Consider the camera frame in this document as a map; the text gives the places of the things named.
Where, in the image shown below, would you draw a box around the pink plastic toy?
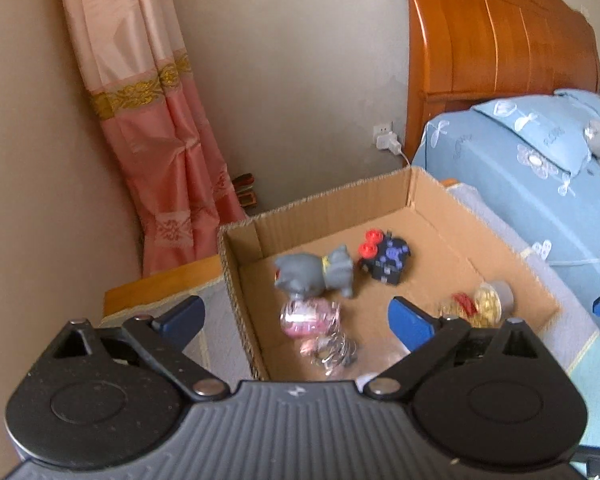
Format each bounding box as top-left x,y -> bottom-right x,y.
279,297 -> 342,339

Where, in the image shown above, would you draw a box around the wooden bed headboard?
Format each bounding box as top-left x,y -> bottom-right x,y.
388,0 -> 600,162

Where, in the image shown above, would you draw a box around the dark red wooden item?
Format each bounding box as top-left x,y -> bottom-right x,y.
232,172 -> 259,209

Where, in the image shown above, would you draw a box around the brown cardboard box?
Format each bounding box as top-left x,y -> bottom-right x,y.
217,166 -> 562,382

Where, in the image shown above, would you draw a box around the black toy car red wheels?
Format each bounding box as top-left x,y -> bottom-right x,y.
356,229 -> 412,286

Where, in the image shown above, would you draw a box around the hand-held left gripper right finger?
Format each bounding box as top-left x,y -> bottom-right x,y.
361,296 -> 537,402

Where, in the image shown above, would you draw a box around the white charging cable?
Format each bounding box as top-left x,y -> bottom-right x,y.
397,146 -> 600,267

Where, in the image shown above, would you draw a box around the clear bottle of yellow capsules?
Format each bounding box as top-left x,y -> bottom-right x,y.
439,281 -> 516,329

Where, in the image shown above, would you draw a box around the grey cat figurine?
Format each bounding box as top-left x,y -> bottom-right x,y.
272,244 -> 356,300

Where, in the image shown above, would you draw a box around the pink curtain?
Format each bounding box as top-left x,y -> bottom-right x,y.
55,0 -> 249,279

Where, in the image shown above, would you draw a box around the blue floral bedsheet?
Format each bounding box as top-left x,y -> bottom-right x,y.
411,91 -> 600,449

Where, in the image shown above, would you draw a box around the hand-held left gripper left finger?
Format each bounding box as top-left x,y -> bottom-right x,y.
52,295 -> 229,402

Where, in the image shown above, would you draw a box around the blue floral pillow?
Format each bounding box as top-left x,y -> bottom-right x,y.
471,89 -> 600,179

